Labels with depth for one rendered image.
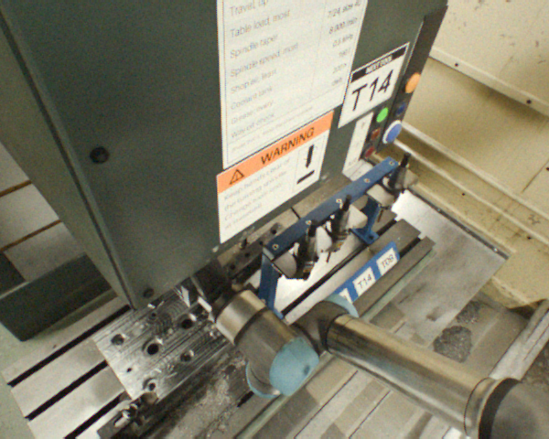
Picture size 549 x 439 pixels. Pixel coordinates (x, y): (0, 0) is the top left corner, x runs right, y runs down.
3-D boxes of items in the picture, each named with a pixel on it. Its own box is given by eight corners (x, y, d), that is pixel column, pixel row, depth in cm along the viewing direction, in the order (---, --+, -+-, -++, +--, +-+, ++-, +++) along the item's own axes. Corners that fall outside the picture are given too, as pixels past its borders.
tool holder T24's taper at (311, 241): (308, 239, 94) (313, 220, 88) (321, 251, 92) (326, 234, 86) (294, 247, 92) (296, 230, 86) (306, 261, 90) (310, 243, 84)
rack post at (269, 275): (284, 317, 116) (296, 262, 93) (270, 329, 114) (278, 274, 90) (261, 293, 120) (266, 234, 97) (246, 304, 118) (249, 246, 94)
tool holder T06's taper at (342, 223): (335, 215, 99) (341, 197, 93) (351, 223, 97) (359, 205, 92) (327, 226, 96) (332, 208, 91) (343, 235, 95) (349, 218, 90)
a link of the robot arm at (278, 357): (283, 406, 60) (291, 393, 53) (231, 353, 64) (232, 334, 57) (316, 368, 64) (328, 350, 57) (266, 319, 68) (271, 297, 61)
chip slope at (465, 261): (475, 292, 159) (511, 255, 138) (360, 423, 126) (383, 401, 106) (310, 165, 196) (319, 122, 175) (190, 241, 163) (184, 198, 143)
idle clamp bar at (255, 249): (286, 241, 133) (288, 229, 128) (229, 292, 120) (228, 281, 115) (275, 232, 134) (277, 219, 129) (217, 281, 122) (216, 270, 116)
